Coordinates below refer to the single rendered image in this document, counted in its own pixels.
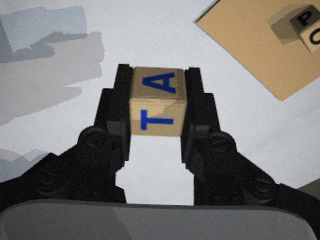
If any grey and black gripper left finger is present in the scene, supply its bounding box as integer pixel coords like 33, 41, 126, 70
0, 64, 133, 213

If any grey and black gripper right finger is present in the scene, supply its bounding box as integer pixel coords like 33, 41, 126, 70
180, 67, 320, 240

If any wooden letter block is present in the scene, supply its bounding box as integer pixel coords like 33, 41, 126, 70
129, 66, 187, 137
289, 5, 320, 53

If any tan square mat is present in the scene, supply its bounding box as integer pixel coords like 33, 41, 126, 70
196, 0, 320, 102

